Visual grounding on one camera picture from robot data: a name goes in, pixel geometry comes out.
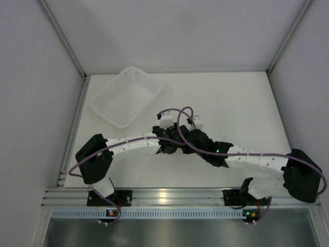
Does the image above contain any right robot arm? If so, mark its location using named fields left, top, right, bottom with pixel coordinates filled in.
left=179, top=129, right=322, bottom=204

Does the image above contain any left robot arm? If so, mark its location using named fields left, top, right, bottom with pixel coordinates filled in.
left=68, top=126, right=187, bottom=206

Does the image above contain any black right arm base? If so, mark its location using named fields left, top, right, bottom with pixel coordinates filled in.
left=223, top=189, right=269, bottom=209

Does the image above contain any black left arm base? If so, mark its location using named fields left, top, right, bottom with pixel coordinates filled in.
left=86, top=189, right=133, bottom=207

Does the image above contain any white perforated plastic basket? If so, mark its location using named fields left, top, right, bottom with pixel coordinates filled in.
left=89, top=66, right=163, bottom=129

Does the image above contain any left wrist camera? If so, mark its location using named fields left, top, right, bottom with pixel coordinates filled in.
left=157, top=112, right=174, bottom=129

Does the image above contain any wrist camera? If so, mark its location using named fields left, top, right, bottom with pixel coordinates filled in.
left=157, top=112, right=174, bottom=129
left=187, top=115, right=204, bottom=131

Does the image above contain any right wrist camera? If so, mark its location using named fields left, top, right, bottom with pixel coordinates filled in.
left=187, top=115, right=204, bottom=131

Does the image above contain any aluminium mounting rail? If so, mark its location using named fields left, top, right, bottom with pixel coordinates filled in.
left=41, top=177, right=322, bottom=207

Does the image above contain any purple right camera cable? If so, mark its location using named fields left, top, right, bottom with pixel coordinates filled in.
left=177, top=106, right=327, bottom=195

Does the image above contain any slotted white cable duct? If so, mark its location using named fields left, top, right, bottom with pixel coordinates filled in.
left=51, top=208, right=258, bottom=220

